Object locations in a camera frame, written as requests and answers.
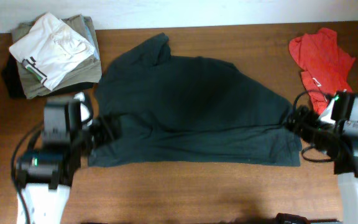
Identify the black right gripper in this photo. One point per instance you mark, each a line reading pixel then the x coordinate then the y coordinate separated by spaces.
pixel 301 120

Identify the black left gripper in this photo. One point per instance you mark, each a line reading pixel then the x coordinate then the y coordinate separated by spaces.
pixel 107 130

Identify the red t-shirt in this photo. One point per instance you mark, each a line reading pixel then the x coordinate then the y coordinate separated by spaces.
pixel 325 65

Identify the dark green t-shirt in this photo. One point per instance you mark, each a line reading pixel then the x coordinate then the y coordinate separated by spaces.
pixel 160 107

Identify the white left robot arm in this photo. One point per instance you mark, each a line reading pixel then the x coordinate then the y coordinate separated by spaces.
pixel 43 177

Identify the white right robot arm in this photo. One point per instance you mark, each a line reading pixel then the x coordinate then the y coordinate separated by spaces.
pixel 335 134

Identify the white folded t-shirt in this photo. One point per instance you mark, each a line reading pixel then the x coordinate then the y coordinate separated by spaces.
pixel 51 49

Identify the black folded garment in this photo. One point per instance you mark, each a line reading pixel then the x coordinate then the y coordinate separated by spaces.
pixel 13 84

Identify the light blue folded garment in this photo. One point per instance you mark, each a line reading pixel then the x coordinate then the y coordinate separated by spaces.
pixel 90 38

